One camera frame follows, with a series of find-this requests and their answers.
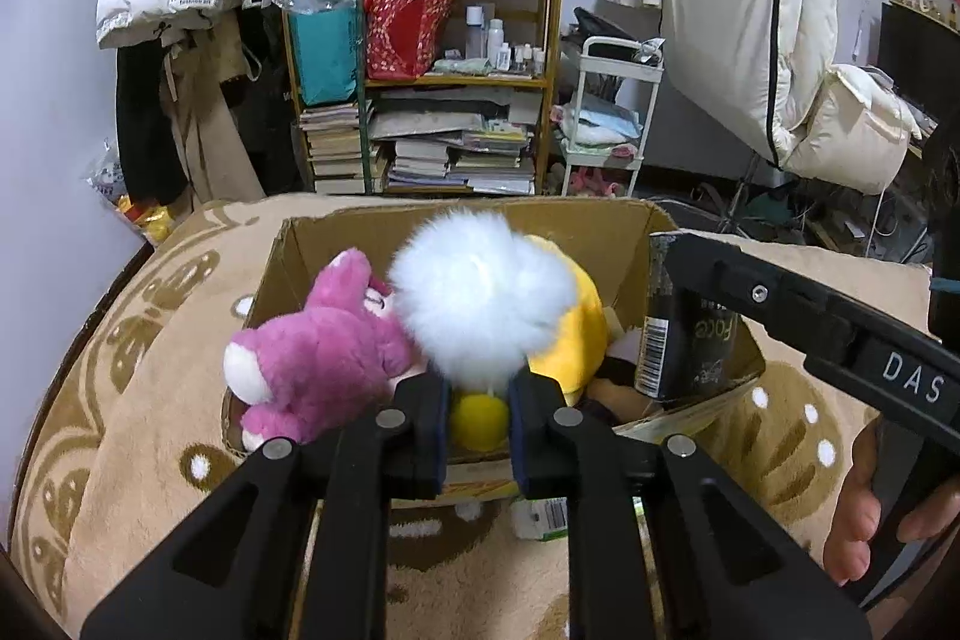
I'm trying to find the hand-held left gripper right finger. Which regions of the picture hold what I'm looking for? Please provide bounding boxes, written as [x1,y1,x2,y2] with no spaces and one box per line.
[508,376,875,640]

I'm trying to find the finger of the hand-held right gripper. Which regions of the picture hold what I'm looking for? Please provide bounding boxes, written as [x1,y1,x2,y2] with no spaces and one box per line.
[649,229,865,362]

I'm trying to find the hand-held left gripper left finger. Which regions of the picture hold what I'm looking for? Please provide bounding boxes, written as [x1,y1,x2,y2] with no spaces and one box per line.
[79,374,452,640]

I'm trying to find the yellow dog plush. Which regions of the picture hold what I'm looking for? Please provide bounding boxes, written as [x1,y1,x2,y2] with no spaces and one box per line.
[448,233,611,451]

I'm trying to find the pink bear plush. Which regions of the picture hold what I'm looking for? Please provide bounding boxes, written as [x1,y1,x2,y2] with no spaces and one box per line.
[223,248,433,453]

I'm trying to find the white fluffy pompom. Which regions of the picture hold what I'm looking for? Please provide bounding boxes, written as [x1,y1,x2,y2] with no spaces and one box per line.
[388,212,583,398]

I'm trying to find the cardboard box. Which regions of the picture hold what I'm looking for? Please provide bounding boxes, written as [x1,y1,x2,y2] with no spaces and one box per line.
[221,197,767,507]

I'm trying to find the person's right hand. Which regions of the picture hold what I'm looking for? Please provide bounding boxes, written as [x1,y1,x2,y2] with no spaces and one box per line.
[823,419,960,611]

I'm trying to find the green and white carton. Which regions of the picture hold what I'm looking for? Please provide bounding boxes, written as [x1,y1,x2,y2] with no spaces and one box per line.
[512,497,572,542]

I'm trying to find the metal chair base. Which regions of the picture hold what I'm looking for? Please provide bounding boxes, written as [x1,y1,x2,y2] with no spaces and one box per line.
[645,160,826,240]

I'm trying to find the pink toy in cart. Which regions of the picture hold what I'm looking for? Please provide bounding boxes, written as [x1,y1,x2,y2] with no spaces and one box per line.
[566,166,632,199]

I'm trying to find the folded cloths in cart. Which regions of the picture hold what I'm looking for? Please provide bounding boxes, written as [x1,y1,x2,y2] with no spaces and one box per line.
[564,104,643,149]

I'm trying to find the white trolley cart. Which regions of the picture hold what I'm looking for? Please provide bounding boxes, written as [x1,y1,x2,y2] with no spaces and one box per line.
[559,36,665,200]

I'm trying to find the wide stack of books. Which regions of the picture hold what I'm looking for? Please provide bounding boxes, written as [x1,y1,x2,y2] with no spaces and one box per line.
[371,89,538,196]

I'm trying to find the cream puffer coat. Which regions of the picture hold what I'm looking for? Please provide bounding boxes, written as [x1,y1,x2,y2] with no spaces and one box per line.
[660,0,925,196]

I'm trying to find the dark monitor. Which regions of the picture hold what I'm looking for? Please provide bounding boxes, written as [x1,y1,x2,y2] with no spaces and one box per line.
[877,0,960,125]

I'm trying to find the narrow stack of books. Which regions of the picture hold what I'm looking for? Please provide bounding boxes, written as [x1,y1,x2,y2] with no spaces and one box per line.
[300,100,373,196]

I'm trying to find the black bag on cart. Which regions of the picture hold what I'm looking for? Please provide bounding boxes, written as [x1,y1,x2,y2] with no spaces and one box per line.
[574,6,662,64]

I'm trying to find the wooden shelf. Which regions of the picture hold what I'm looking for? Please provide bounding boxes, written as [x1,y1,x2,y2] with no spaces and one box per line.
[274,0,569,196]

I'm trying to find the green pole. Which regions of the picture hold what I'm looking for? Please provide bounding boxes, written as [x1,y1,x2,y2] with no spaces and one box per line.
[355,0,376,196]

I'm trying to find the group of cosmetic bottles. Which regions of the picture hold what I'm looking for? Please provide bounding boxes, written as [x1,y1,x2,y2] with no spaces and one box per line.
[465,2,549,76]

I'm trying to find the pile of snack bags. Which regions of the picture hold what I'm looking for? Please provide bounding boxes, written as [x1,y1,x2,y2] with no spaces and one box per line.
[86,141,197,248]

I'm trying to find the beige trench coat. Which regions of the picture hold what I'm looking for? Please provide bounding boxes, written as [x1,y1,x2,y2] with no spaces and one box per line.
[165,21,265,203]

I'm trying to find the teal paper bag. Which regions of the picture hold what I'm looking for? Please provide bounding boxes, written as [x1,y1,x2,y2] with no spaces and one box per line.
[289,0,362,106]

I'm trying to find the red patterned bag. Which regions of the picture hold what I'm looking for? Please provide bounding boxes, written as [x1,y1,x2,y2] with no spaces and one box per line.
[364,0,455,82]

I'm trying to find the dark hanging coat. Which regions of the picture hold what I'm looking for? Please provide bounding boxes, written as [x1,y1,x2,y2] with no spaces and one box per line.
[116,2,295,208]

